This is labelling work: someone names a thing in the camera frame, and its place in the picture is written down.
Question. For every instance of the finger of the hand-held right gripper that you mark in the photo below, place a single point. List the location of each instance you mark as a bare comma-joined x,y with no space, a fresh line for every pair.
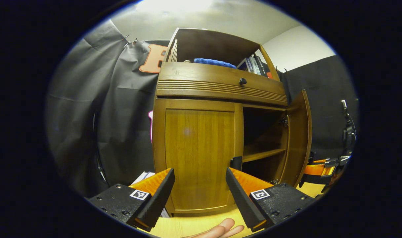
315,169

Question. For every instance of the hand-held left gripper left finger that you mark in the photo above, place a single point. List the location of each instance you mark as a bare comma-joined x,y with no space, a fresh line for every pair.
157,201

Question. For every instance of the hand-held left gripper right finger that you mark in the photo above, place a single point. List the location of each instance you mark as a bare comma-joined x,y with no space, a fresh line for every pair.
242,201

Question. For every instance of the wooden cabinet door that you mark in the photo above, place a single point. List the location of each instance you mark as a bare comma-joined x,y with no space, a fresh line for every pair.
298,142
197,148

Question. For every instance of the wooden double-door shoe cabinet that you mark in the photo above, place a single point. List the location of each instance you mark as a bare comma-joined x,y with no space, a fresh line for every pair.
214,43

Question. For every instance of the wooden inner cabinet shelf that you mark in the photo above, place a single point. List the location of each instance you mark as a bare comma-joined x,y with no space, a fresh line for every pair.
260,154

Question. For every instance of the metal door hinge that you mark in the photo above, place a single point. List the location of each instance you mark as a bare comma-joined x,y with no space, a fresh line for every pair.
284,121

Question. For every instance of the wooden cabinet drawer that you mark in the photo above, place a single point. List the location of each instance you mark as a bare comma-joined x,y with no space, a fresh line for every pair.
200,74

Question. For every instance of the black drawer knob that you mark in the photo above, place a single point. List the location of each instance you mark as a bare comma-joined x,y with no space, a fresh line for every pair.
242,81

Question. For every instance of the light grey book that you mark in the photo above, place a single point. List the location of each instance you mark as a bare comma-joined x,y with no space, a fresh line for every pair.
251,65

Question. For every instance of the grey-green book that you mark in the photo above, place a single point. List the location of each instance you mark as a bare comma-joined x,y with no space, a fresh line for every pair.
242,66

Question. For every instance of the wooden slatted rack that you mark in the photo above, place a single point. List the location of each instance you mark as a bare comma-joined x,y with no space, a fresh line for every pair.
173,53

